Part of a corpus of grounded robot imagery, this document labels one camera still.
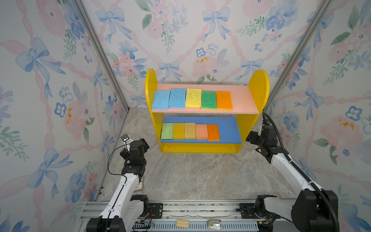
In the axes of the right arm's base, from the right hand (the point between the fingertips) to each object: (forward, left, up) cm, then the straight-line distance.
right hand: (256, 133), depth 86 cm
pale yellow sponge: (+1, +40, +1) cm, 40 cm away
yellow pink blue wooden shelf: (+12, +30, -1) cm, 32 cm away
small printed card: (-28, +68, -14) cm, 74 cm away
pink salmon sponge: (0, +33, +1) cm, 33 cm away
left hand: (-8, +71, +1) cm, 72 cm away
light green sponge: (+1, +53, 0) cm, 53 cm away
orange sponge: (-1, +26, 0) cm, 26 cm away
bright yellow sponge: (0, +47, +1) cm, 47 cm away
